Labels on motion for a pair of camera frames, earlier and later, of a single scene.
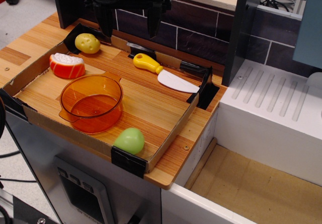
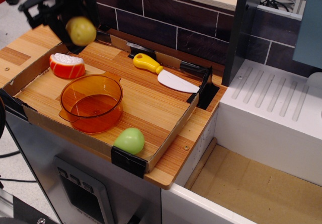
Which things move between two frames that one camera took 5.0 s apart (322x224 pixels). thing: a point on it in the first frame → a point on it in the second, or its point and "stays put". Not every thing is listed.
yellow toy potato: x=87 y=43 → x=81 y=30
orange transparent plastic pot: x=92 y=102 stays put
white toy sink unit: x=260 y=158 stays put
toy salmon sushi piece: x=66 y=66 stays put
